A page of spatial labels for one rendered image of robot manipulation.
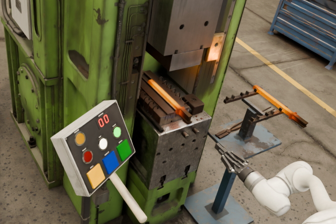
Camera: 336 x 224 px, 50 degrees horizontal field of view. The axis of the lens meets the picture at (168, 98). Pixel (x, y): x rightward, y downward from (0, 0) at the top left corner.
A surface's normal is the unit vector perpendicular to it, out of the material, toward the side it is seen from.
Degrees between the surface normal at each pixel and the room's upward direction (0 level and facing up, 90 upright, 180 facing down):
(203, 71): 90
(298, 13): 89
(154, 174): 90
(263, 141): 0
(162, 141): 90
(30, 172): 0
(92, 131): 60
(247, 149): 0
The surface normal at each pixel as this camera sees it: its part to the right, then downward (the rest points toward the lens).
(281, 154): 0.16, -0.81
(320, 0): -0.81, 0.22
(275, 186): -0.02, -0.73
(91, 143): 0.82, -0.06
